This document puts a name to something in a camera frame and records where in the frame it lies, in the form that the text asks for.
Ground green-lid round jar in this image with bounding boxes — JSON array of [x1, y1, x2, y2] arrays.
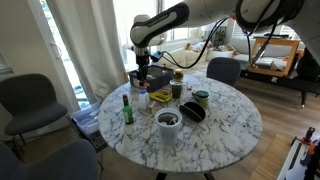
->
[[194, 90, 210, 108]]

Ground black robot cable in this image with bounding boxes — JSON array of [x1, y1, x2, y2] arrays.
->
[[159, 16, 234, 69]]

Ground white utensil container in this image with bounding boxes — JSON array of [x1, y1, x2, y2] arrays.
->
[[154, 107, 183, 146]]

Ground yellow label jar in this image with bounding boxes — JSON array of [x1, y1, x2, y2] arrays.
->
[[173, 68, 185, 83]]

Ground clear plastic storage bin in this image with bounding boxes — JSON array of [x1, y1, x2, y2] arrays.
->
[[70, 101, 103, 138]]

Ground white bottle blue cap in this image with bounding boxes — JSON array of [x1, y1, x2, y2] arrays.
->
[[138, 88, 150, 111]]

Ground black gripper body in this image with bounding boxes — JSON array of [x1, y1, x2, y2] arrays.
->
[[135, 54, 150, 72]]

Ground blue wrist camera box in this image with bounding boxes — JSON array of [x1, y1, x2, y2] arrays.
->
[[149, 50, 164, 63]]

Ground black table base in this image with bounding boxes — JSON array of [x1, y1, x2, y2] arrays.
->
[[155, 171, 216, 180]]

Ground white sofa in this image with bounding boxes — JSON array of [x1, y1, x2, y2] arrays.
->
[[159, 36, 234, 69]]

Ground dark grey shell chair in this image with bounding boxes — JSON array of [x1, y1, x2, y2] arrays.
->
[[0, 73, 69, 161]]

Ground blue-grey chair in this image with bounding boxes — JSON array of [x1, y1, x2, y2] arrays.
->
[[206, 57, 242, 88]]

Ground grey upholstered chair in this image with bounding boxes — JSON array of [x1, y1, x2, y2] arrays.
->
[[0, 139, 99, 180]]

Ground clear cup coffee beans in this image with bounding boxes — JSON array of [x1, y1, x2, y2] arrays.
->
[[169, 79, 184, 100]]

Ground black cable bundle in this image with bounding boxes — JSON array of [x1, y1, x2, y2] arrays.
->
[[234, 0, 304, 66]]

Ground wooden frame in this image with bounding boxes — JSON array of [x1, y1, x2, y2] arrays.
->
[[248, 37, 301, 78]]

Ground black bowl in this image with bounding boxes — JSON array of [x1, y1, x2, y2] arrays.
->
[[178, 101, 207, 123]]

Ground black low bench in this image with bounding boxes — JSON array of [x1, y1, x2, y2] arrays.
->
[[239, 69, 320, 108]]

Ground orange black power tools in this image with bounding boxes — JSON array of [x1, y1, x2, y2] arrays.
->
[[276, 126, 320, 180]]

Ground green glass sauce bottle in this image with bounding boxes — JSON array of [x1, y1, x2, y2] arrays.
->
[[122, 93, 135, 125]]

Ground yellow thank you card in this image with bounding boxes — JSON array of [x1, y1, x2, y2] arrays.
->
[[149, 91, 172, 103]]

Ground dark navy storage box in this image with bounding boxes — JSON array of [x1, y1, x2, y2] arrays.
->
[[129, 64, 175, 93]]

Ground white curtain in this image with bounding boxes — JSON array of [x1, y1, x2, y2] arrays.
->
[[46, 0, 127, 101]]

